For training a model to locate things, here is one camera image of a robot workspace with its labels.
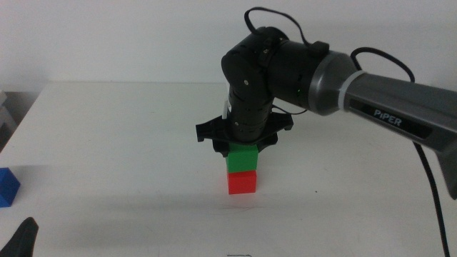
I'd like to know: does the green cube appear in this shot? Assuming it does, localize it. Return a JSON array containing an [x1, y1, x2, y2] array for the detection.
[[226, 142, 259, 174]]

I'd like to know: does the red cube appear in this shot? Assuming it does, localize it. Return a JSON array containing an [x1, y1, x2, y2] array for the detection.
[[227, 169, 258, 196]]

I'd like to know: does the blue cube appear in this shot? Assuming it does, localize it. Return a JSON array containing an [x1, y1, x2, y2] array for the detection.
[[0, 167, 21, 208]]

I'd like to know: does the thin black camera cable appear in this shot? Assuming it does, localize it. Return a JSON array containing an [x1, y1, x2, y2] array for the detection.
[[243, 6, 331, 58]]

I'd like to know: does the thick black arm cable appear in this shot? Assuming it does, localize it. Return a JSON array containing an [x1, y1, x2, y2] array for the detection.
[[350, 46, 451, 257]]

